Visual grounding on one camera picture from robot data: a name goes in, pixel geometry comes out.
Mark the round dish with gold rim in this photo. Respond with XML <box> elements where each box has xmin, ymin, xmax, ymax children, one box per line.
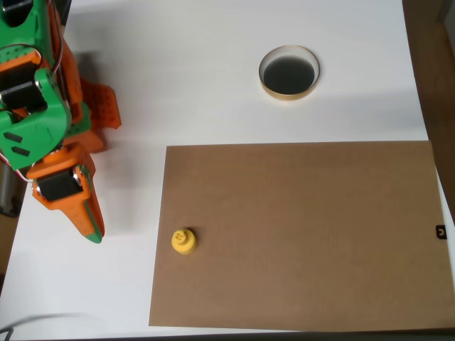
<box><xmin>258</xmin><ymin>44</ymin><xmax>321</xmax><ymax>102</ymax></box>

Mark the grey metal cylinder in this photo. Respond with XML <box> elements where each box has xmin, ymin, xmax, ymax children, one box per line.
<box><xmin>0</xmin><ymin>163</ymin><xmax>28</xmax><ymax>217</ymax></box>

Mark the small yellow plastic knob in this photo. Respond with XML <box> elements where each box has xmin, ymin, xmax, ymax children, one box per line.
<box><xmin>171</xmin><ymin>227</ymin><xmax>198</xmax><ymax>256</ymax></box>

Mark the brown cardboard sheet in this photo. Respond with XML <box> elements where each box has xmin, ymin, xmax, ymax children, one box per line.
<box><xmin>148</xmin><ymin>140</ymin><xmax>455</xmax><ymax>331</ymax></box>

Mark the red white black servo cable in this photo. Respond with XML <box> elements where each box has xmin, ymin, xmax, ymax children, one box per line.
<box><xmin>0</xmin><ymin>155</ymin><xmax>36</xmax><ymax>184</ymax></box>

